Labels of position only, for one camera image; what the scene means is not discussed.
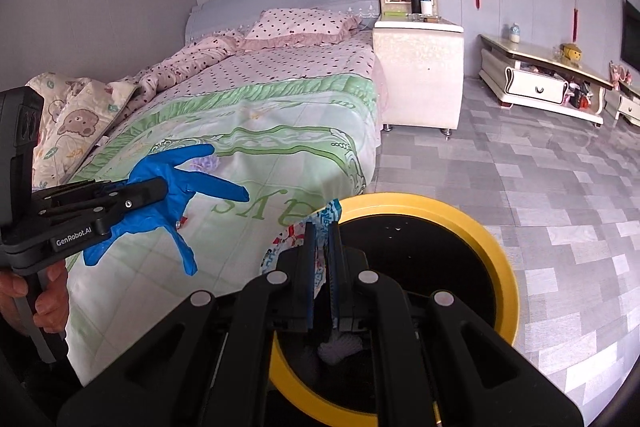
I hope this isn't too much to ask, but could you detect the pink figurine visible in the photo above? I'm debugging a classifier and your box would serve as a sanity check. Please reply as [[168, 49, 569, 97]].
[[609, 61, 635, 84]]

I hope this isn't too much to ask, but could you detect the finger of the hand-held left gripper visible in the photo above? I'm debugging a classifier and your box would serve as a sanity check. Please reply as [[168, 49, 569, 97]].
[[46, 178, 169, 236], [32, 179, 127, 208]]

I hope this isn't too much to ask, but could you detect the yellow rimmed black trash bin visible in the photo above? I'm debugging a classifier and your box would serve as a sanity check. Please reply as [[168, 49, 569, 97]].
[[267, 193, 521, 427]]

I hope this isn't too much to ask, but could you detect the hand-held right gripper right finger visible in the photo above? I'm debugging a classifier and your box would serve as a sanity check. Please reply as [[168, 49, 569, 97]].
[[326, 223, 584, 427]]

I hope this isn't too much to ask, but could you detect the pink dotted pillow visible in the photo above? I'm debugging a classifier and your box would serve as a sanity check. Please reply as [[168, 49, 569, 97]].
[[242, 8, 361, 52]]

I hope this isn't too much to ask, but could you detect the blue white snack wrapper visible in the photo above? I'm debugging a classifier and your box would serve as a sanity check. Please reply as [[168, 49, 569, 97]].
[[257, 199, 343, 303]]

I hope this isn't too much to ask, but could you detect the white nightstand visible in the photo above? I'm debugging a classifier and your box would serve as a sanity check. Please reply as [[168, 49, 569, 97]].
[[372, 14, 465, 138]]

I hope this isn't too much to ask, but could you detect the black television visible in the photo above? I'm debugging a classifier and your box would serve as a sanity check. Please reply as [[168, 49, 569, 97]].
[[620, 0, 640, 72]]

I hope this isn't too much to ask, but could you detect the bed with green floral sheet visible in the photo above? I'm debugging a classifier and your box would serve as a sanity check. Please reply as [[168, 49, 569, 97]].
[[30, 0, 388, 388]]

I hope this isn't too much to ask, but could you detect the small white side cabinet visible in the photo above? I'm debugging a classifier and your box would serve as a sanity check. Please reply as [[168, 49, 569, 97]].
[[602, 77, 640, 128]]

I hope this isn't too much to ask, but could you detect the bear print quilt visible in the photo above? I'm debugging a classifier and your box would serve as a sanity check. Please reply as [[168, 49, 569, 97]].
[[25, 73, 146, 188]]

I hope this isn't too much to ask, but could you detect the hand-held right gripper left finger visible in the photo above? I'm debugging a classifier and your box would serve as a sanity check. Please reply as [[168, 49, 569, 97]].
[[57, 222, 318, 427]]

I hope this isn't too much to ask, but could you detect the pink dotted quilt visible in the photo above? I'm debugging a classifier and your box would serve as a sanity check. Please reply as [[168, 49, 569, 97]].
[[120, 34, 246, 108]]

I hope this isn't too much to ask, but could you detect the person's left hand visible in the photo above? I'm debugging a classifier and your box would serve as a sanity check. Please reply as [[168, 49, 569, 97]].
[[0, 259, 69, 335]]

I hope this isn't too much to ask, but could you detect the large white media cabinet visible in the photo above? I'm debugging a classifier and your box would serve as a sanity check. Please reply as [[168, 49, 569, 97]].
[[479, 33, 613, 128]]

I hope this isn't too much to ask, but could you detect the blue rubber glove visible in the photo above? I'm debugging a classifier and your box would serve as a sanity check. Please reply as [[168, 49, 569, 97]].
[[82, 144, 251, 278]]

